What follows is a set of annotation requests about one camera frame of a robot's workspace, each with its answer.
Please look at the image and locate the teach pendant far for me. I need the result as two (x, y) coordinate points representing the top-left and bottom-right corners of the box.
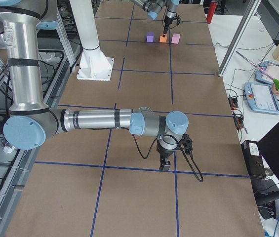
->
(255, 61), (279, 84)

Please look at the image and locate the purple foam cube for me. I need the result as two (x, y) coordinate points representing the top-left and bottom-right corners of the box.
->
(146, 32), (155, 42)

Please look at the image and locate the teach pendant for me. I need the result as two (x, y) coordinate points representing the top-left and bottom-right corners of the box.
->
(244, 82), (279, 115)
(255, 61), (279, 84)

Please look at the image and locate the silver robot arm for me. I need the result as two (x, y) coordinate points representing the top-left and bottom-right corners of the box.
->
(0, 0), (192, 171)
(131, 0), (181, 37)

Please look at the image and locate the orange foam cube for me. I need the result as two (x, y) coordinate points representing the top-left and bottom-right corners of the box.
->
(159, 35), (167, 43)

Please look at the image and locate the person hand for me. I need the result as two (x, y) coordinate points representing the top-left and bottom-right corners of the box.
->
(272, 83), (279, 96)

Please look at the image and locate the green handled grabber tool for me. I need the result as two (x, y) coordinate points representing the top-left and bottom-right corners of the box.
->
(236, 51), (279, 90)

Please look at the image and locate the pink foam cube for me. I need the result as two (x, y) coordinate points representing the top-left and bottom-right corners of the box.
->
(171, 33), (181, 44)

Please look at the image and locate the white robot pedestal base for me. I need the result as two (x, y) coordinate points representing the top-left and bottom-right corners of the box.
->
(70, 0), (114, 81)

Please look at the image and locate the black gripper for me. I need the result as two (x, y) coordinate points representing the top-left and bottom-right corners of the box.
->
(162, 16), (173, 37)
(157, 141), (179, 171)

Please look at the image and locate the teach pendant near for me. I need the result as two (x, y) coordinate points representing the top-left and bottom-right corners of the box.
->
(244, 82), (279, 115)

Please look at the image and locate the red bottle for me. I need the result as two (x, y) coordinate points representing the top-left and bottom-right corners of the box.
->
(206, 0), (218, 24)

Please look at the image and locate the black laptop monitor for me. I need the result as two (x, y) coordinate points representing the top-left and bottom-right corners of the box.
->
(240, 115), (279, 205)

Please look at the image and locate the aluminium frame post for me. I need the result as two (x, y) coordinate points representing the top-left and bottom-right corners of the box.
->
(218, 0), (261, 77)

